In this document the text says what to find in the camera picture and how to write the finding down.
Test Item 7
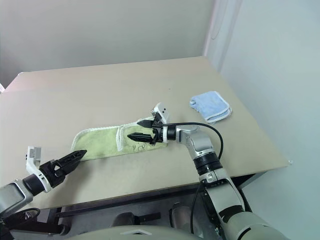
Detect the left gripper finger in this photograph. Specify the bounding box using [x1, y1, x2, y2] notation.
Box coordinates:
[59, 149, 88, 165]
[60, 157, 82, 176]

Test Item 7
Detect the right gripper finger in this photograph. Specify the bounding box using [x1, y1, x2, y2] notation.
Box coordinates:
[126, 132, 154, 144]
[136, 119, 154, 128]

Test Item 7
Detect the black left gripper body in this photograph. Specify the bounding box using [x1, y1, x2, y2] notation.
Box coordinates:
[38, 159, 66, 189]

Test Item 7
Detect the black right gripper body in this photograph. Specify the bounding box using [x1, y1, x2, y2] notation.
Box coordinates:
[149, 112, 165, 146]

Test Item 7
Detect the green towel with white trim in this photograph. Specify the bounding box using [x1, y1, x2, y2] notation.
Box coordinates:
[71, 115, 169, 161]

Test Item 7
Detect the folded blue towel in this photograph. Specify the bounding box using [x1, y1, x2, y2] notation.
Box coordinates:
[188, 91, 233, 125]

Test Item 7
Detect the pale grey robot torso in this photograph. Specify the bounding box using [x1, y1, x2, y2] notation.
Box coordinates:
[67, 211, 292, 240]

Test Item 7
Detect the dark grey rounded shape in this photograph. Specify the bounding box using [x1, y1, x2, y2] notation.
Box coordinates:
[169, 201, 194, 229]
[112, 212, 141, 229]

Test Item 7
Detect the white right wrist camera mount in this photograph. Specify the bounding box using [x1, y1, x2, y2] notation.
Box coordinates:
[151, 102, 172, 144]

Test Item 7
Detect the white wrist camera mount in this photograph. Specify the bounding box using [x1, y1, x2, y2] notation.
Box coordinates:
[24, 146, 52, 193]
[151, 102, 172, 144]

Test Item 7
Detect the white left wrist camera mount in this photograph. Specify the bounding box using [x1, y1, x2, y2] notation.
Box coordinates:
[24, 146, 52, 193]

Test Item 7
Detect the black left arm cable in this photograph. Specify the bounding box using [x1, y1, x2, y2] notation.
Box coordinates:
[0, 207, 41, 226]

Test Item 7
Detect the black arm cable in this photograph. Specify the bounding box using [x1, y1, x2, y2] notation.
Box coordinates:
[0, 207, 41, 226]
[161, 121, 224, 235]

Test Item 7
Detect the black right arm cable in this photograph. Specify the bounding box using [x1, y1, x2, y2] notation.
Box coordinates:
[161, 121, 224, 235]

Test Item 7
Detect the black table frame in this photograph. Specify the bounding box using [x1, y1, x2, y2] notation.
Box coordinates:
[37, 173, 261, 236]

